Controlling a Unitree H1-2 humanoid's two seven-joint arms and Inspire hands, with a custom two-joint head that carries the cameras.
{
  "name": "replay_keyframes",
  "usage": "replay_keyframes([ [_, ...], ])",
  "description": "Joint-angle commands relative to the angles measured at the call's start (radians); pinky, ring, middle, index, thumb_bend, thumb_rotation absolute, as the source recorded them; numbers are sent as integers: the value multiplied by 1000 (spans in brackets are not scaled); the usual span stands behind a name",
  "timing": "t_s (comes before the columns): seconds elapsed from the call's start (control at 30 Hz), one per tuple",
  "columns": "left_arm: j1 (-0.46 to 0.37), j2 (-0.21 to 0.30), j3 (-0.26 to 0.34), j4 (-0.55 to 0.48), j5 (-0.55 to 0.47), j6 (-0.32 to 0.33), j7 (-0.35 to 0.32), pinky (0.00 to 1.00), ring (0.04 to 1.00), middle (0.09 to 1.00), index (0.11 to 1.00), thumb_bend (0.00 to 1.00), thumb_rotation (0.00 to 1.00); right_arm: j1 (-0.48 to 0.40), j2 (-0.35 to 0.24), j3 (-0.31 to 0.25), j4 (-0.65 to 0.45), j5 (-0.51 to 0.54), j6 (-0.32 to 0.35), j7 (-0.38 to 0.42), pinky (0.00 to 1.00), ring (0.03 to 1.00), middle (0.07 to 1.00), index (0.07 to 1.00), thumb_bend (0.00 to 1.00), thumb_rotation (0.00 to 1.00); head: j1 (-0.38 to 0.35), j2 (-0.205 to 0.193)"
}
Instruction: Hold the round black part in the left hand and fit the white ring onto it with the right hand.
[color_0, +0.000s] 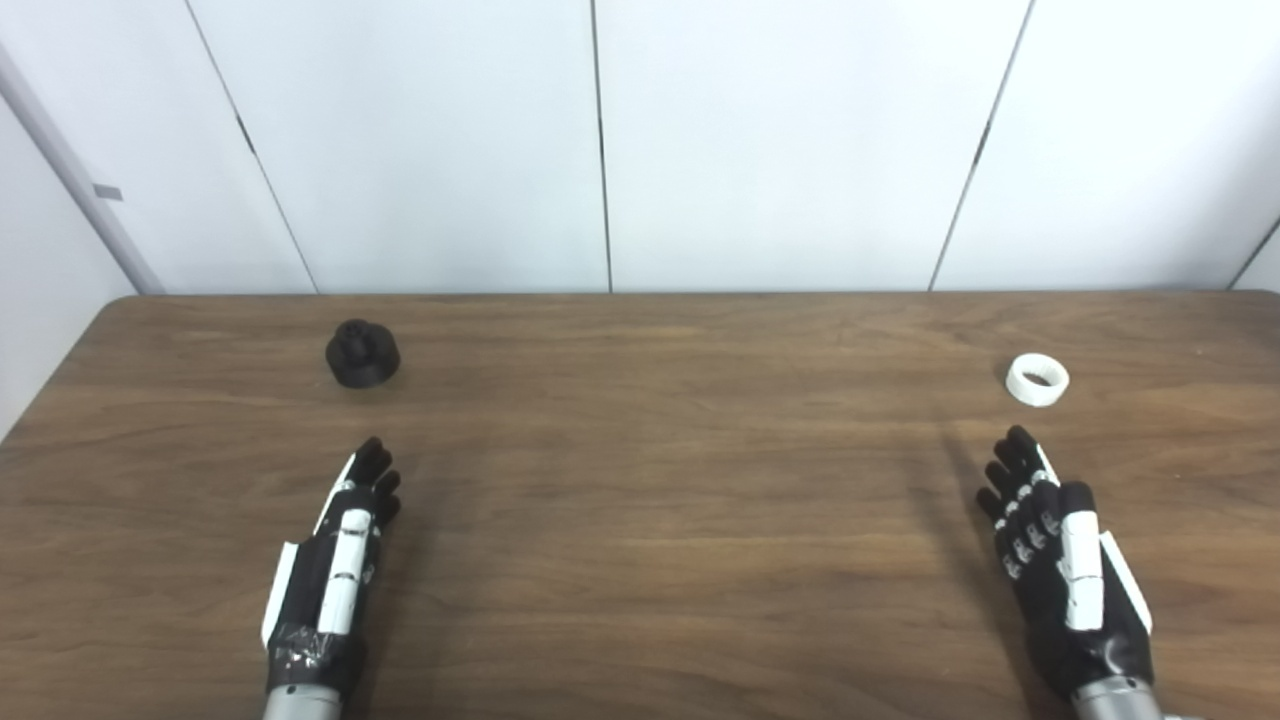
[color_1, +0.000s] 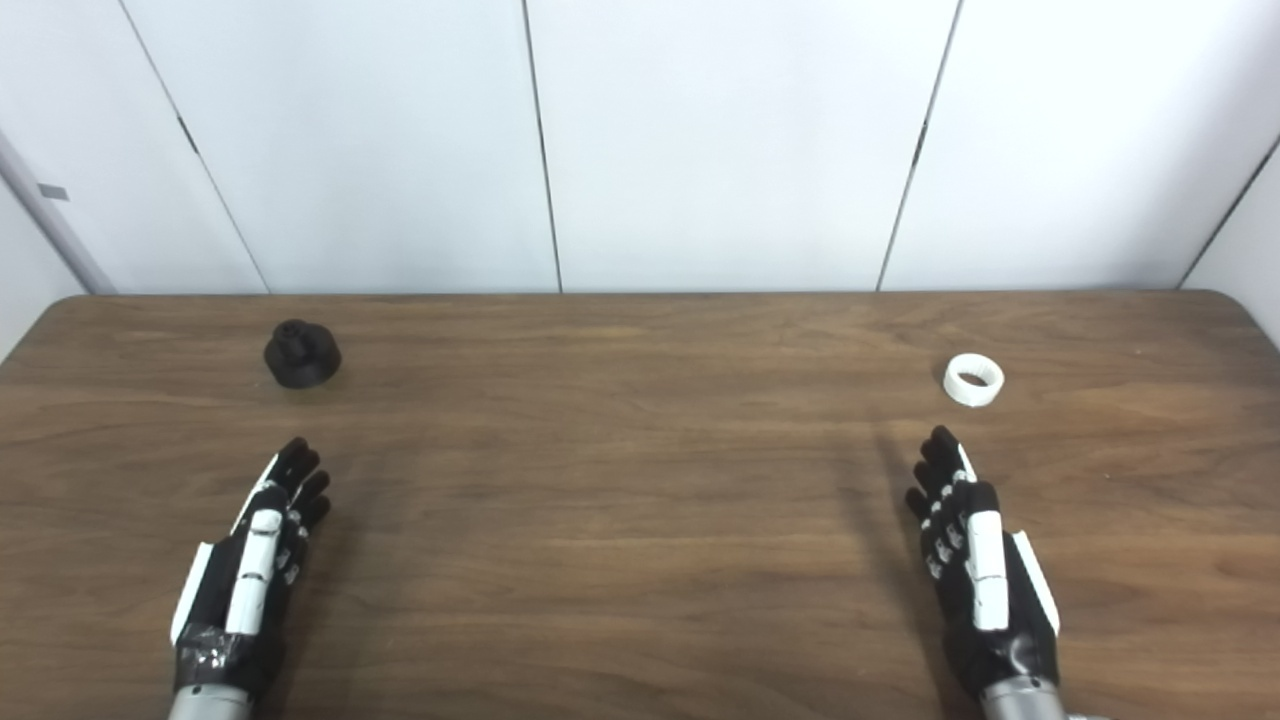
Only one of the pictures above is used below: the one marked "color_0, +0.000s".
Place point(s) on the black white robot left hand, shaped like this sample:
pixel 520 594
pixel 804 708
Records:
pixel 340 570

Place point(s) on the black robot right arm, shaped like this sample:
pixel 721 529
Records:
pixel 1118 702

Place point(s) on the small grey wall tag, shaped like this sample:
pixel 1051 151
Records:
pixel 108 192

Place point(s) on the round black plastic part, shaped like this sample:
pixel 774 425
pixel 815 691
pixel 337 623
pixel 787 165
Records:
pixel 362 358

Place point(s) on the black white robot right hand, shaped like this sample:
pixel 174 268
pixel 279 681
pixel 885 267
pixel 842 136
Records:
pixel 1080 580

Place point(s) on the grey wall corner trim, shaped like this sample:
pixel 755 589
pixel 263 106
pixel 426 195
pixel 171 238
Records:
pixel 75 175

